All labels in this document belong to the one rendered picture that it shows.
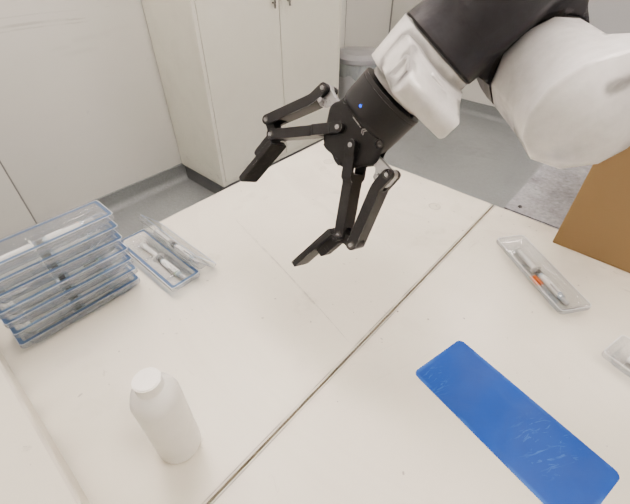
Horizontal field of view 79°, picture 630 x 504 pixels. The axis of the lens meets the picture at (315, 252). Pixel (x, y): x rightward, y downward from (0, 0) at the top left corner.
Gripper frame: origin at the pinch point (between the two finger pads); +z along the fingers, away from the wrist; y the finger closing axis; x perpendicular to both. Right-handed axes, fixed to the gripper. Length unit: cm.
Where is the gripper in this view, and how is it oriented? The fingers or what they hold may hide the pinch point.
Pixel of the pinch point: (277, 214)
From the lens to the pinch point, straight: 50.2
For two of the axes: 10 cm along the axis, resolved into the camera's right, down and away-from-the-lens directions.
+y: -5.3, -8.2, 2.3
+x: -5.6, 1.3, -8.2
